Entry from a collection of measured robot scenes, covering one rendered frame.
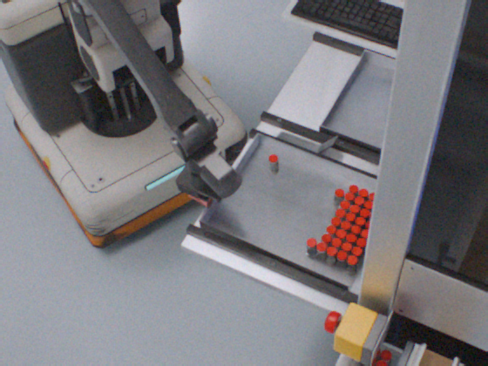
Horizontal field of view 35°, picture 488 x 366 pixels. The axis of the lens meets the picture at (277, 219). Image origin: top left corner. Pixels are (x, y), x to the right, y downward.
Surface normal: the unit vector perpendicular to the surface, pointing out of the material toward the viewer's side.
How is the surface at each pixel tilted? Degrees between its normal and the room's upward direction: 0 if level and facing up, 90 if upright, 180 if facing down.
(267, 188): 0
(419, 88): 90
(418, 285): 90
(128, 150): 0
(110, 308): 0
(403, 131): 90
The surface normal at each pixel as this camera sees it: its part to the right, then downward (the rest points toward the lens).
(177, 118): 0.43, 0.21
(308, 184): -0.02, -0.53
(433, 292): -0.44, 0.77
